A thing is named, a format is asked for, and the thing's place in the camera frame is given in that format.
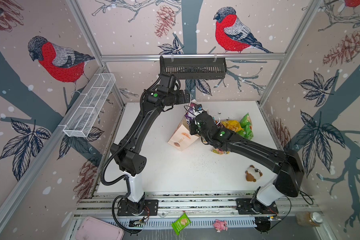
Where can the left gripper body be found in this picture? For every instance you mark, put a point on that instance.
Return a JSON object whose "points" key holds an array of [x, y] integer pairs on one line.
{"points": [[177, 98]]}

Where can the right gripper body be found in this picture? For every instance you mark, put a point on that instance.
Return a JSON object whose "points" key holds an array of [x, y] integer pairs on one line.
{"points": [[195, 128]]}

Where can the purple snack packet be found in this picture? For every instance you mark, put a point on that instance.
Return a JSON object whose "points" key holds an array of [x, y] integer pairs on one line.
{"points": [[190, 112]]}

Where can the beige paper bag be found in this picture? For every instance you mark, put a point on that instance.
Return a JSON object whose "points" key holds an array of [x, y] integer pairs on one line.
{"points": [[181, 138]]}

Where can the small colourful candy packet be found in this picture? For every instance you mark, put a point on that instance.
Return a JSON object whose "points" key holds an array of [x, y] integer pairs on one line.
{"points": [[220, 151]]}

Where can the yellow chips bag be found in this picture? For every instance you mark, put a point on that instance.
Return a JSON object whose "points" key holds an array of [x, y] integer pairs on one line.
{"points": [[232, 125]]}

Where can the green snack packet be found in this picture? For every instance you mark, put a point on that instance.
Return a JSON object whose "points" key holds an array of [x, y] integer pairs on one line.
{"points": [[182, 222], [246, 125]]}

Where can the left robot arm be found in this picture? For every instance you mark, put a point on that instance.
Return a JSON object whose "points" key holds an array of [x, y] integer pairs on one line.
{"points": [[127, 153]]}

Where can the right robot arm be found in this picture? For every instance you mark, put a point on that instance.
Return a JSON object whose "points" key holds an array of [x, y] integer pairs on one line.
{"points": [[286, 165]]}

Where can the black hanging metal shelf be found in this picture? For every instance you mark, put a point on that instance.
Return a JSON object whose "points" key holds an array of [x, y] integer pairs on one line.
{"points": [[194, 68]]}

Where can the brown white plush toy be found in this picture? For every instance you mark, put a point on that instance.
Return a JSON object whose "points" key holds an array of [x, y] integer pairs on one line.
{"points": [[253, 174]]}

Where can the pink pig toy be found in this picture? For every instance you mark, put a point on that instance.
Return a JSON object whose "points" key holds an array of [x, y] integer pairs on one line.
{"points": [[220, 225]]}

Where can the glass jar with lid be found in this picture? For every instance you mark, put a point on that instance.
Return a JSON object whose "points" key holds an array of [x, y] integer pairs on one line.
{"points": [[309, 219]]}

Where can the pink tray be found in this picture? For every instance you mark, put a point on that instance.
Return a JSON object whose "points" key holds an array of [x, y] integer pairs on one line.
{"points": [[94, 229]]}

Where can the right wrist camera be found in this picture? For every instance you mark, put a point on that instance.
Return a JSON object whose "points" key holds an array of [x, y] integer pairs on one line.
{"points": [[198, 108]]}

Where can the aluminium horizontal frame bar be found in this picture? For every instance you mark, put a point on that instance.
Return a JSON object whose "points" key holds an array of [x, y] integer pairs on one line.
{"points": [[230, 57]]}

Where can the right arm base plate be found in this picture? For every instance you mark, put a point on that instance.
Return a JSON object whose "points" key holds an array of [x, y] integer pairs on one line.
{"points": [[246, 206]]}

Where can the white wire mesh basket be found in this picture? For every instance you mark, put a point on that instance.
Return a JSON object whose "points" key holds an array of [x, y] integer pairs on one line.
{"points": [[86, 113]]}

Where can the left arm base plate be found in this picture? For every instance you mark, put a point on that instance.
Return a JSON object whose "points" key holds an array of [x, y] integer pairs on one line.
{"points": [[128, 208]]}

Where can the aluminium rail frame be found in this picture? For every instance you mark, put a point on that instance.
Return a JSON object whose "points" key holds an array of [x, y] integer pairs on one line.
{"points": [[202, 210]]}

